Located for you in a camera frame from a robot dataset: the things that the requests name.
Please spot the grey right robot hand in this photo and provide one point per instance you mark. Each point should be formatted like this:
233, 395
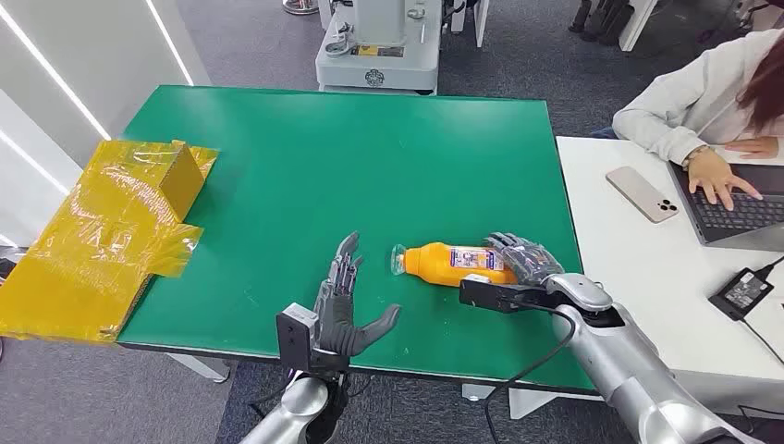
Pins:
531, 262

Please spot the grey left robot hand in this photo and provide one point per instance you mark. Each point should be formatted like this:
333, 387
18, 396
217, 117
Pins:
334, 318

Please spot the orange plastic bottle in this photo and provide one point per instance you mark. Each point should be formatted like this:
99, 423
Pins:
432, 263

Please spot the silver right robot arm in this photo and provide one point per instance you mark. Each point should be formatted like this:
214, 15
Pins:
618, 361

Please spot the white desk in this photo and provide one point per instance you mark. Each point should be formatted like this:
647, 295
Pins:
649, 294

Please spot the beige smartphone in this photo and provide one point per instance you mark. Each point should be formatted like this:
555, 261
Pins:
640, 193

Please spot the green table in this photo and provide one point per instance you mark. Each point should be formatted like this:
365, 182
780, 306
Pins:
343, 178

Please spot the person's right hand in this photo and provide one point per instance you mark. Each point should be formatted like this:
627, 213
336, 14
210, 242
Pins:
713, 174

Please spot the person's hand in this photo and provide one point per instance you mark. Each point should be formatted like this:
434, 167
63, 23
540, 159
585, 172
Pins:
756, 146
713, 174

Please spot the grey laptop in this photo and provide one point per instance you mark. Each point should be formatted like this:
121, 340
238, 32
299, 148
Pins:
735, 214

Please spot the black power adapter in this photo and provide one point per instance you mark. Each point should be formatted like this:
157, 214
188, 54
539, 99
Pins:
742, 293

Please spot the person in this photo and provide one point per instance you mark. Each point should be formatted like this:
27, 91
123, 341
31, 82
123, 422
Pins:
692, 98

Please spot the yellow taped cardboard box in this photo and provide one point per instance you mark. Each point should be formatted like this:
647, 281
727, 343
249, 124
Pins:
98, 245

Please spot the white machine base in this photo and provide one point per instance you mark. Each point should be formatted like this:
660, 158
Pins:
383, 64

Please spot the white slanted board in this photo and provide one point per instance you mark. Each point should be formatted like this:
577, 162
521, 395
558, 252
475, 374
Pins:
481, 18

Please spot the person's left hand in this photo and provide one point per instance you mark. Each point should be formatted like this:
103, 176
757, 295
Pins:
756, 146

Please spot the white furniture panel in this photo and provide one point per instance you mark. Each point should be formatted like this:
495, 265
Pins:
637, 21

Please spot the metal chair base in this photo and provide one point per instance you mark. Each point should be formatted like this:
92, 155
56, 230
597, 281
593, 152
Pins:
300, 6

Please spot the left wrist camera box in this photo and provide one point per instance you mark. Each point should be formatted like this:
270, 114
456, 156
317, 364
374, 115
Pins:
295, 334

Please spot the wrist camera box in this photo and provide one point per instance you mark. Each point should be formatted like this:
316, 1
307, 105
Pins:
490, 295
295, 334

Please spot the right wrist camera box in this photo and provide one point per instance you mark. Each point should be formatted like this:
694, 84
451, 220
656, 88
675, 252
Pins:
490, 295

